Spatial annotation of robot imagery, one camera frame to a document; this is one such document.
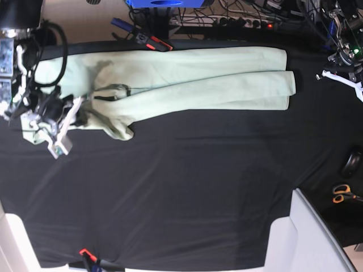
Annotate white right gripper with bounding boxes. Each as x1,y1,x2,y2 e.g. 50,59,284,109
21,96,91,159

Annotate black round object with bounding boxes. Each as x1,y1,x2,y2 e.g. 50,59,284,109
340,146,362,179

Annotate white box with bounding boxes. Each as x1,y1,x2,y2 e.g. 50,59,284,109
1,205,41,272
263,189,356,272

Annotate black table cloth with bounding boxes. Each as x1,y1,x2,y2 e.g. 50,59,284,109
1,48,362,271

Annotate blue clamp bottom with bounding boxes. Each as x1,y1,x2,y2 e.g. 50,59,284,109
83,258,125,272

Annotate light green T-shirt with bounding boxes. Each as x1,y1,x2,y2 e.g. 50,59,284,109
22,48,297,146

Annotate white box right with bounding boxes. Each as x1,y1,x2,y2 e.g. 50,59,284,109
263,189,356,272

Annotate orange handled scissors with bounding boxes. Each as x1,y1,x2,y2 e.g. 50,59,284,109
332,184,362,204

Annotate blue stand base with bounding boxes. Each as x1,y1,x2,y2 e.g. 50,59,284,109
125,0,214,8

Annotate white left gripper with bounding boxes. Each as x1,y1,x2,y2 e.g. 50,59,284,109
315,70,363,102

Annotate blue clamp right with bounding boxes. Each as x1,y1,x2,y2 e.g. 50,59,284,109
322,21,337,51

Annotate white box left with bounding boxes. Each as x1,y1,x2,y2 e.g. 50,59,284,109
1,205,41,272

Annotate red black clamp top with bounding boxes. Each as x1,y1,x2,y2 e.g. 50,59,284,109
136,33,173,52

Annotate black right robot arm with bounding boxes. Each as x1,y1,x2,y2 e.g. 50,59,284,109
1,1,83,159

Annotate red clamp bottom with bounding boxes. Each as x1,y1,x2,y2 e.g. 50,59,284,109
79,248,98,263

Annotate blue clamp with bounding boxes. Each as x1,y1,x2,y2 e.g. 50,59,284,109
322,21,337,51
83,258,125,272

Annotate blue handled tool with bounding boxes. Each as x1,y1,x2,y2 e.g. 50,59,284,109
111,18,134,32

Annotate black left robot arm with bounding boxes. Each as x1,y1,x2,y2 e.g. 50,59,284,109
296,1,362,100

